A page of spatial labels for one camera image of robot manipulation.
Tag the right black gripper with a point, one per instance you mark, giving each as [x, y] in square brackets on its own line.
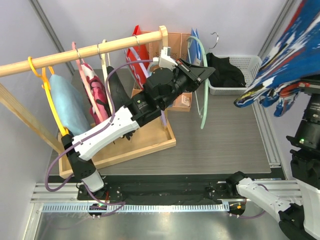
[310, 86]

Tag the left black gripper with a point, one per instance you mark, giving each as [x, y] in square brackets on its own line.
[194, 74]

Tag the black trousers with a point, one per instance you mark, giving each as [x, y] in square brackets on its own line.
[225, 75]

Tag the blue patterned garment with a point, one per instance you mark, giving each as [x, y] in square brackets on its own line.
[295, 55]

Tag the mint green hanger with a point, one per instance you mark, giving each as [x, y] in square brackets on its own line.
[202, 112]

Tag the lilac plastic hanger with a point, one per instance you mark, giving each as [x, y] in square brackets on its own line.
[142, 109]

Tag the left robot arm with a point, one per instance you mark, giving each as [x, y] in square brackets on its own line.
[160, 90]

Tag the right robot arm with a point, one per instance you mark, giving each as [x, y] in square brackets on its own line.
[297, 222]

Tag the yellow hanger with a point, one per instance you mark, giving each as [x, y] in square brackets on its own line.
[47, 88]

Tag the blue folder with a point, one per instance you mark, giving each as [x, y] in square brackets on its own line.
[194, 53]

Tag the orange file organizer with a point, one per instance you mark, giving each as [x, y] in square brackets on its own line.
[178, 44]

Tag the white plastic basket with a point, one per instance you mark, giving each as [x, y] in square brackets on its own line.
[249, 66]

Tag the red folder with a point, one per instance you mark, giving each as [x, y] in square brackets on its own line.
[139, 70]

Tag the wooden clothes rack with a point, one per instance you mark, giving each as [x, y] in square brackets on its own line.
[151, 138]

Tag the black garment on rack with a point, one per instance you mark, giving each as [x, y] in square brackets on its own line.
[117, 87]

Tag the light blue garment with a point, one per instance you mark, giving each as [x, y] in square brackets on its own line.
[69, 105]

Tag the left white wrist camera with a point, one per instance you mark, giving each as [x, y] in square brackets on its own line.
[164, 60]

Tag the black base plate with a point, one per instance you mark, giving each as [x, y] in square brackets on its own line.
[170, 190]

